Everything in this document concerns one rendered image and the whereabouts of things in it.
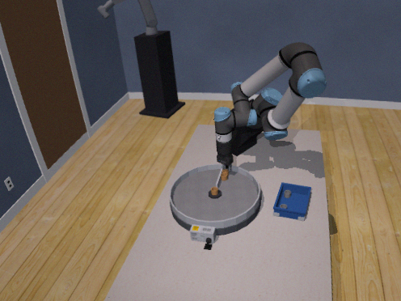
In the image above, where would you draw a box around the blue plastic crate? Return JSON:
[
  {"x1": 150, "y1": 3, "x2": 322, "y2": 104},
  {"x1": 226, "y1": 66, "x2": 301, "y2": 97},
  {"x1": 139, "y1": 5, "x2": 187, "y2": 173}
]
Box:
[{"x1": 272, "y1": 182, "x2": 311, "y2": 221}]

